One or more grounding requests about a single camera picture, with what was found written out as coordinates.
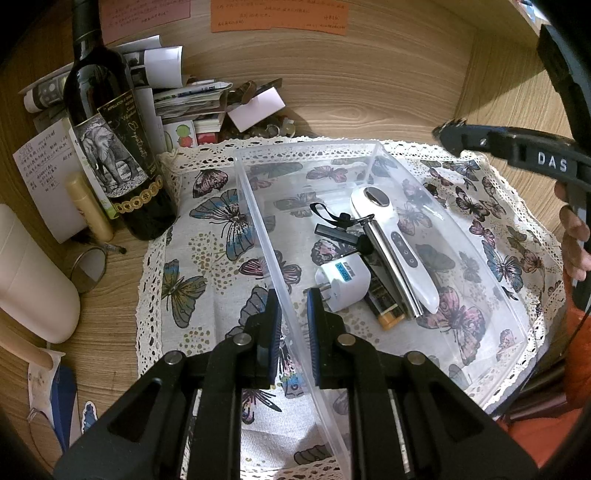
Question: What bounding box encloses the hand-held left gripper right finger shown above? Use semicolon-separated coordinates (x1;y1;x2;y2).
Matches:
306;287;539;480

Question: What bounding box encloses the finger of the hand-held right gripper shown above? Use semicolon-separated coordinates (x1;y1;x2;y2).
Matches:
433;117;509;163

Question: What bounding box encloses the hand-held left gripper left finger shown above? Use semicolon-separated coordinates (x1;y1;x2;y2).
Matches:
54;287;283;480

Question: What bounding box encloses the white plug adapter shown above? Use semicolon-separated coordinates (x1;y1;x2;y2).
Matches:
314;258;373;313

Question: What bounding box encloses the dark lighter with yellow end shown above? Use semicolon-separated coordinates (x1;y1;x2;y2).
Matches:
367;272;408;330

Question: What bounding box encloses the black stick with strap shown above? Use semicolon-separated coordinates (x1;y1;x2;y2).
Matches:
308;202;373;256

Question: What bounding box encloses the silver metal bar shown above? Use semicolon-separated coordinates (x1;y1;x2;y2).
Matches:
362;216;424;320

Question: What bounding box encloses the clear plastic box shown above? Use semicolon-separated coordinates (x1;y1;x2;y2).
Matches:
233;140;530;470

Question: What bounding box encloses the white handheld massager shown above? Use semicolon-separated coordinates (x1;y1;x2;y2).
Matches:
349;185;442;315

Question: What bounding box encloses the person's right hand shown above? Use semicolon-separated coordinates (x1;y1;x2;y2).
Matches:
554;180;591;288

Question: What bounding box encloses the butterfly printed lace cloth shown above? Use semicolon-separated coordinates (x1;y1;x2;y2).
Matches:
136;136;567;480

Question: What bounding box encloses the small round mirror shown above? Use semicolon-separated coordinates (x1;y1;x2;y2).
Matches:
69;247;108;294

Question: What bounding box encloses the pile of small coins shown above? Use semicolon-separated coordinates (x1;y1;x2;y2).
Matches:
219;78;297;140

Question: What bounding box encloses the person's orange clothing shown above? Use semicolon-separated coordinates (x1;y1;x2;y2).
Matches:
505;277;591;467

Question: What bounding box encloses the white blank card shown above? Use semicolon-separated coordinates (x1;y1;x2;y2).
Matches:
228;88;286;132

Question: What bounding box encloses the blue flat item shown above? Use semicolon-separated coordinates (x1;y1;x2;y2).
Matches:
50;364;79;451

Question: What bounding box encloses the yellow lip balm tube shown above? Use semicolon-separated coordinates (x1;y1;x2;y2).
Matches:
65;172;115;243

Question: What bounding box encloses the orange sticky note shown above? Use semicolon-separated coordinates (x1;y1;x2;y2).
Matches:
211;0;347;38

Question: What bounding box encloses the cream tumbler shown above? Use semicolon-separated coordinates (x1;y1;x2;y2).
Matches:
0;203;82;345

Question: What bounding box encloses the pile of papers and booklets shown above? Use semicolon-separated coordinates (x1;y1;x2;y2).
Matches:
21;39;234;154

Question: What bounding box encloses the dark wine bottle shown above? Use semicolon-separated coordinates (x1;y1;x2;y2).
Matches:
62;0;179;241

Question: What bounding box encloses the white handwritten note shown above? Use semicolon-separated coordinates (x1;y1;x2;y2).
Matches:
13;117;89;244

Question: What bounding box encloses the pink sticky note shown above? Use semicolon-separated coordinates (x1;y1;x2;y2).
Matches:
99;0;191;31

